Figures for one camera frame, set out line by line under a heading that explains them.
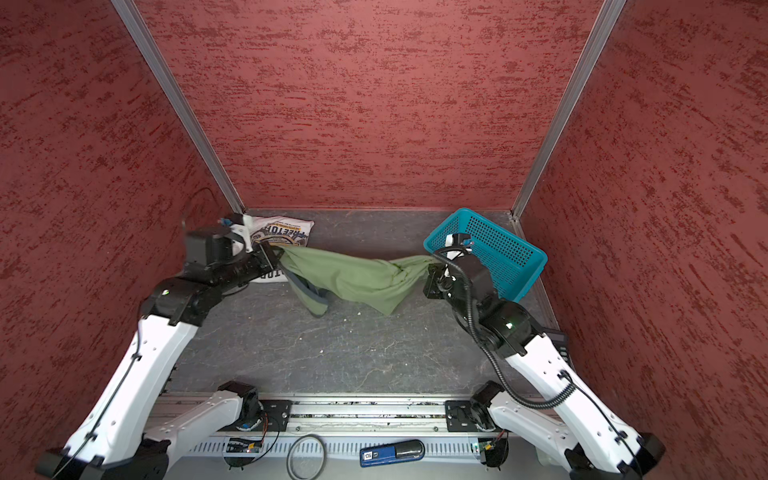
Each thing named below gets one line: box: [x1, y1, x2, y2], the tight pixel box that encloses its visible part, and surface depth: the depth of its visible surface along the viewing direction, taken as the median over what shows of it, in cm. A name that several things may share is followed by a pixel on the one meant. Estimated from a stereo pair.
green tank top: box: [272, 245, 434, 318], surface depth 76 cm
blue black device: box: [360, 439, 425, 467], surface depth 68 cm
